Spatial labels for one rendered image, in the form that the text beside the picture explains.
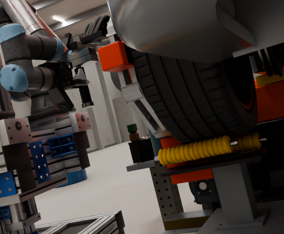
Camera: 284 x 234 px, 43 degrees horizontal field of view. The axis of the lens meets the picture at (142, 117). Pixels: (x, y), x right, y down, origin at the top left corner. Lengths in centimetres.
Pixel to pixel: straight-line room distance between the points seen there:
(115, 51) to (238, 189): 62
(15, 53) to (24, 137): 41
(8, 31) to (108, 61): 29
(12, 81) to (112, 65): 28
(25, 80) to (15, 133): 34
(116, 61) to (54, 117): 82
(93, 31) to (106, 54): 23
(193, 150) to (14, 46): 63
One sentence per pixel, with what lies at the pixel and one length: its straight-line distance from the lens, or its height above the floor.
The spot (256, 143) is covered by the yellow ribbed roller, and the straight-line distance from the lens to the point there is 126.
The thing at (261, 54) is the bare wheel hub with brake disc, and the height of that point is 76.
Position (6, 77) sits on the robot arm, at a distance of 107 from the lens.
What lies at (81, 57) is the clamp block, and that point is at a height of 92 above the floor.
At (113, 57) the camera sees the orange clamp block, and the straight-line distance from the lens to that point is 105.
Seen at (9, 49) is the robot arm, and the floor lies 93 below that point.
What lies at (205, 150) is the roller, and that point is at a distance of 118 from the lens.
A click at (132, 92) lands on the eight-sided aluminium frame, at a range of 112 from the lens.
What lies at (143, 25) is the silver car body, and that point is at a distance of 47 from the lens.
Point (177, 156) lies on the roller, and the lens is 121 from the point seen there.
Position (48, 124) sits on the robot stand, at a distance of 182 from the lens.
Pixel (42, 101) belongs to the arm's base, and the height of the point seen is 87.
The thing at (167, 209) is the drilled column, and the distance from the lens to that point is 211.
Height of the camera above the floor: 63
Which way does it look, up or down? 2 degrees up
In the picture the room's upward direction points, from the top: 14 degrees counter-clockwise
